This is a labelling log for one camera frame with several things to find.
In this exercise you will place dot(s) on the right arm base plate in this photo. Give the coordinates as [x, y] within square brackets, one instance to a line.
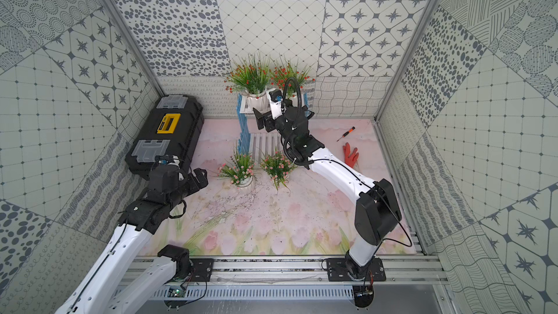
[342, 269]

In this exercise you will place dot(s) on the blue white wooden rack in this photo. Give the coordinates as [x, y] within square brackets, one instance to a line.
[258, 144]

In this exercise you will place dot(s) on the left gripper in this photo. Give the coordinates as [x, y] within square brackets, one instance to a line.
[192, 179]

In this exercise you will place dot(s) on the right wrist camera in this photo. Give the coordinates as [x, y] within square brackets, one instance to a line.
[276, 102]

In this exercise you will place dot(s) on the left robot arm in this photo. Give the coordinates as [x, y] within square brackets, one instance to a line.
[136, 226]

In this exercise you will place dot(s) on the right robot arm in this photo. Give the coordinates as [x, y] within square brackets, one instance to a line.
[377, 211]

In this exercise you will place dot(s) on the orange black screwdriver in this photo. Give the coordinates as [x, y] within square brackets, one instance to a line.
[346, 133]

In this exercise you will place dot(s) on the pink flower pot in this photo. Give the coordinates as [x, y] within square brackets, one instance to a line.
[239, 170]
[278, 167]

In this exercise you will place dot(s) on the black plastic toolbox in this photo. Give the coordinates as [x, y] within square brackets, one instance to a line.
[172, 128]

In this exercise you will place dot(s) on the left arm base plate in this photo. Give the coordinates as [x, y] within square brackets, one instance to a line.
[197, 270]

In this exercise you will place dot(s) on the red flower pot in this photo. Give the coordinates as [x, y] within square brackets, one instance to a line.
[289, 75]
[251, 78]

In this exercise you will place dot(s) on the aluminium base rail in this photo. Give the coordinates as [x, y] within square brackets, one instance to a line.
[390, 269]

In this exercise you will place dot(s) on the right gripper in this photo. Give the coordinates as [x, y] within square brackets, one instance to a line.
[267, 118]

